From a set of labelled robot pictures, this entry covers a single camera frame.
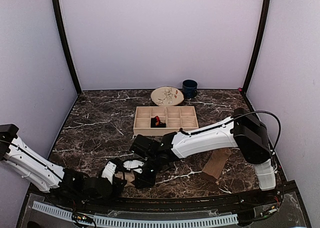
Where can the dark blue mug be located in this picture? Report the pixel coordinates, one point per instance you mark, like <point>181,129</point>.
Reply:
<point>189,89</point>

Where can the left black corner post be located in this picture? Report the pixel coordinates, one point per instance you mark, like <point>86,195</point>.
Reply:
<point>65,46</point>

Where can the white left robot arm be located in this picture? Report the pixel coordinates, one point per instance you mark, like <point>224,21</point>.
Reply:
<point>51,178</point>

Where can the white slotted cable duct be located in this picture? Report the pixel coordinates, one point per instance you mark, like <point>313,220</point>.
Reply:
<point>104,221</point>

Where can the patterned ceramic plate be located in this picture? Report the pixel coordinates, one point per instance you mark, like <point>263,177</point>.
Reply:
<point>167,96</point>

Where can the beige striped sock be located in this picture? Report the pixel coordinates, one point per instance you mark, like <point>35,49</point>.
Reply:
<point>129,177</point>

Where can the black corner post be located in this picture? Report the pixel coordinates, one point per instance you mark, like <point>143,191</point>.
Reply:
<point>257,46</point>
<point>65,46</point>

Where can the black argyle sock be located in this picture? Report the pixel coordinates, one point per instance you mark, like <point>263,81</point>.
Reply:
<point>155,122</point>

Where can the wooden compartment tray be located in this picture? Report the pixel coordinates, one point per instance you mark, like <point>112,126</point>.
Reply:
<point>175,117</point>

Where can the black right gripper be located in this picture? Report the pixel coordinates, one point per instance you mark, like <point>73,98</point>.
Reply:
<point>147,182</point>

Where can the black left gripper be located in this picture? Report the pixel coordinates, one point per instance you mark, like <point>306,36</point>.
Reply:
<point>118,183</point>

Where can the right black corner post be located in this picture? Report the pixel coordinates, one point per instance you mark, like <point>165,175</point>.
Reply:
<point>257,46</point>

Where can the tan plain sock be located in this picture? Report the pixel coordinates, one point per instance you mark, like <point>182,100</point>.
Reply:
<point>214,167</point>

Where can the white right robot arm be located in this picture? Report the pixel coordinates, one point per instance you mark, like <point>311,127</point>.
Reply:
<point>243,130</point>

